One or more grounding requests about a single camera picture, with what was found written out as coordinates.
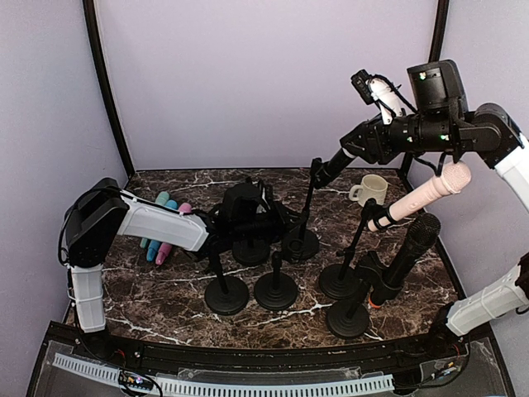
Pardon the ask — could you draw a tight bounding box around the cream pink microphone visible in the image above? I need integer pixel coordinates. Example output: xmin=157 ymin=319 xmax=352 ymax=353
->
xmin=368 ymin=161 xmax=472 ymax=232

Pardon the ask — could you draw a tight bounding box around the black mic stand cream mic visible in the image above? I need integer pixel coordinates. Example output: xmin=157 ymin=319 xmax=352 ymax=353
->
xmin=318 ymin=198 xmax=382 ymax=300

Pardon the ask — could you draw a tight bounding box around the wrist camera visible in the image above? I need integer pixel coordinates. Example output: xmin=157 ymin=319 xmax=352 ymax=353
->
xmin=350 ymin=69 xmax=404 ymax=125
xmin=245 ymin=177 xmax=274 ymax=213

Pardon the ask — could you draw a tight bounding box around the black front table rail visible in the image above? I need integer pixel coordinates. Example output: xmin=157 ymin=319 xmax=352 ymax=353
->
xmin=45 ymin=322 xmax=469 ymax=374

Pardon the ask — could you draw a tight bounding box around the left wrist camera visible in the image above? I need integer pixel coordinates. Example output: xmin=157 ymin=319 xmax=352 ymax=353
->
xmin=245 ymin=177 xmax=274 ymax=213

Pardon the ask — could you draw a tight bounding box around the left black frame post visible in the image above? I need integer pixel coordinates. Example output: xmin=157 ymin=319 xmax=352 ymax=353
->
xmin=82 ymin=0 xmax=136 ymax=178

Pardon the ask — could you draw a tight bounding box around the mint green microphone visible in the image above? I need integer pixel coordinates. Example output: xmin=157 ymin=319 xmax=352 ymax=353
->
xmin=140 ymin=191 xmax=170 ymax=255

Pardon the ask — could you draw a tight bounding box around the beige mug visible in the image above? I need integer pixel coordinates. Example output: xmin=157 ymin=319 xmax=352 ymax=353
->
xmin=349 ymin=174 xmax=388 ymax=207

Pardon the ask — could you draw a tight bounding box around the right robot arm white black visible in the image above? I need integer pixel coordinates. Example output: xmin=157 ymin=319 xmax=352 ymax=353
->
xmin=329 ymin=60 xmax=528 ymax=230

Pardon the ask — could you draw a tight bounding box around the black microphone orange base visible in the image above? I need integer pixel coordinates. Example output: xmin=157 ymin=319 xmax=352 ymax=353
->
xmin=369 ymin=213 xmax=441 ymax=308

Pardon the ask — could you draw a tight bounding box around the right black frame post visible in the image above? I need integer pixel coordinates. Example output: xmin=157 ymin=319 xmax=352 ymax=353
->
xmin=399 ymin=0 xmax=450 ymax=171

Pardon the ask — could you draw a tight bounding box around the white slotted cable duct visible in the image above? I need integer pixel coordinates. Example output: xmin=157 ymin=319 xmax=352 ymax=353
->
xmin=52 ymin=353 xmax=394 ymax=396

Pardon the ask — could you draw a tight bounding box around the black frame post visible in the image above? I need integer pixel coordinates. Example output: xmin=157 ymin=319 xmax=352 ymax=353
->
xmin=82 ymin=0 xmax=136 ymax=178
xmin=399 ymin=0 xmax=450 ymax=171

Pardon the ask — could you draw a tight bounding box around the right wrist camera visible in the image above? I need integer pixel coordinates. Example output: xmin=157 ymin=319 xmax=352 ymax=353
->
xmin=350 ymin=69 xmax=404 ymax=125

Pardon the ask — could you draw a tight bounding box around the black mic stand blue mic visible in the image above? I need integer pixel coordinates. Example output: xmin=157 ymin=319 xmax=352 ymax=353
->
xmin=231 ymin=239 xmax=270 ymax=267

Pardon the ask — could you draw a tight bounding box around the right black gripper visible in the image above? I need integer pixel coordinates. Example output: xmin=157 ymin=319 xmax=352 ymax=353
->
xmin=341 ymin=110 xmax=461 ymax=164

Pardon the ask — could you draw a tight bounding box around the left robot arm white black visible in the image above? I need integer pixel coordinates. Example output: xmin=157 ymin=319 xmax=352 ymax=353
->
xmin=57 ymin=178 xmax=302 ymax=361

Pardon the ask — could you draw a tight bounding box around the blue microphone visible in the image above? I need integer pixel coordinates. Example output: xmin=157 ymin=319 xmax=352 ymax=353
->
xmin=146 ymin=198 xmax=178 ymax=264

